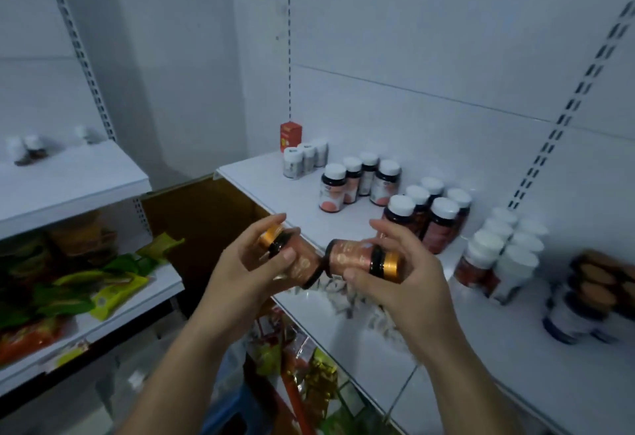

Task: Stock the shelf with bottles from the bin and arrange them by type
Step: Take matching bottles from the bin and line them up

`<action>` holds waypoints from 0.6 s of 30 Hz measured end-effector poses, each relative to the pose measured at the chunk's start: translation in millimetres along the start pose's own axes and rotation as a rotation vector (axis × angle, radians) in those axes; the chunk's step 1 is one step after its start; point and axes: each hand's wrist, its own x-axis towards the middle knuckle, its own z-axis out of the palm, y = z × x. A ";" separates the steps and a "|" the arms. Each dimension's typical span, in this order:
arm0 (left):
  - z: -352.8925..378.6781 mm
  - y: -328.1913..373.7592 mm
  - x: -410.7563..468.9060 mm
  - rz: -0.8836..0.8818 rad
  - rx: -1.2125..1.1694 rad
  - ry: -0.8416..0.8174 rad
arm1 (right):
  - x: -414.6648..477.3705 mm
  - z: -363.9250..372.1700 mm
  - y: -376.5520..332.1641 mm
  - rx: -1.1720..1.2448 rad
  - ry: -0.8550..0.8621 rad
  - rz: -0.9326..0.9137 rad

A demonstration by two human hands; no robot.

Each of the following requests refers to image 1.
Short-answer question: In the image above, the person's left hand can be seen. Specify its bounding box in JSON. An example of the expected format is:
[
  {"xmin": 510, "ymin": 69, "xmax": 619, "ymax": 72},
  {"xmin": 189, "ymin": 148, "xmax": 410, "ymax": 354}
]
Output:
[{"xmin": 190, "ymin": 212, "xmax": 301, "ymax": 347}]

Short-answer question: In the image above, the person's right hand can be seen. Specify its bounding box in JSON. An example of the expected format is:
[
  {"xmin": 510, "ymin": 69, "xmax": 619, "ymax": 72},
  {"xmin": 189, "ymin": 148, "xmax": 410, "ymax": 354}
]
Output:
[{"xmin": 342, "ymin": 217, "xmax": 466, "ymax": 357}]

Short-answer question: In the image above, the amber brown-cap bottle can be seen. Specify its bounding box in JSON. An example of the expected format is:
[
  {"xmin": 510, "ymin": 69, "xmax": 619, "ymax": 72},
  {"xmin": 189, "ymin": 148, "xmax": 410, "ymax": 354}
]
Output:
[
  {"xmin": 323, "ymin": 239, "xmax": 403, "ymax": 283},
  {"xmin": 257, "ymin": 223, "xmax": 326, "ymax": 290}
]

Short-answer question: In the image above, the white metal shelf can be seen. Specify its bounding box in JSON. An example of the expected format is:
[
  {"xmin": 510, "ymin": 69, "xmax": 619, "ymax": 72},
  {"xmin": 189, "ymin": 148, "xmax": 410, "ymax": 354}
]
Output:
[
  {"xmin": 0, "ymin": 0, "xmax": 187, "ymax": 401},
  {"xmin": 214, "ymin": 0, "xmax": 635, "ymax": 435}
]

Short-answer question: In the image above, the purple label brown-cap bottle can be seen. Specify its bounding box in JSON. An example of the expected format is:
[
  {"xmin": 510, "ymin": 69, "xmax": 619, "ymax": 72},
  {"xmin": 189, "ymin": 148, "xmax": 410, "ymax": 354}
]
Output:
[
  {"xmin": 542, "ymin": 286, "xmax": 616, "ymax": 346},
  {"xmin": 570, "ymin": 250, "xmax": 621, "ymax": 272},
  {"xmin": 614, "ymin": 280, "xmax": 635, "ymax": 321},
  {"xmin": 568, "ymin": 263, "xmax": 618, "ymax": 301}
]

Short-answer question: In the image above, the red carton box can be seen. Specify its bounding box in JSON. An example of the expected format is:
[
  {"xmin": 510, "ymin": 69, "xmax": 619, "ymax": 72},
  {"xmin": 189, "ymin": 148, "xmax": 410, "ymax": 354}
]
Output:
[{"xmin": 279, "ymin": 121, "xmax": 304, "ymax": 154}]

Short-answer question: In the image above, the pile of mixed packets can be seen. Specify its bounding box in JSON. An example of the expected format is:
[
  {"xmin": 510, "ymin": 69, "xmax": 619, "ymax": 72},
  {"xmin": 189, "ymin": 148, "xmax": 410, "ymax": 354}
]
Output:
[{"xmin": 245, "ymin": 300, "xmax": 398, "ymax": 435}]

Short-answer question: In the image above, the pile of snack bags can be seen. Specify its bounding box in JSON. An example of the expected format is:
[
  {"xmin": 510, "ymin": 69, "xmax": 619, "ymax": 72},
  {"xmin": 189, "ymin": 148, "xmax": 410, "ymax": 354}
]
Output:
[{"xmin": 0, "ymin": 231, "xmax": 185, "ymax": 366}]

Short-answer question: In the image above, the blue plastic stool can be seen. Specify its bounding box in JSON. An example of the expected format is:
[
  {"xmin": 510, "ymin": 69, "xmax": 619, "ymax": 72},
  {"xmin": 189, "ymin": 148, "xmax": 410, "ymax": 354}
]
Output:
[{"xmin": 200, "ymin": 379, "xmax": 259, "ymax": 435}]

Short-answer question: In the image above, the orange instant noodle cup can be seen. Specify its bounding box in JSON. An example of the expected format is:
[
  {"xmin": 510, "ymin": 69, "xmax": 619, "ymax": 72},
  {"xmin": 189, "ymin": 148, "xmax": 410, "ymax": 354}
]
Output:
[{"xmin": 47, "ymin": 216, "xmax": 120, "ymax": 257}]

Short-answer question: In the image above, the red yellow price tag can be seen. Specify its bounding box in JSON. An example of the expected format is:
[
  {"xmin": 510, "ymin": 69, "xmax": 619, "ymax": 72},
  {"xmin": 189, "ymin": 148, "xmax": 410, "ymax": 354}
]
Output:
[{"xmin": 43, "ymin": 340, "xmax": 90, "ymax": 376}]

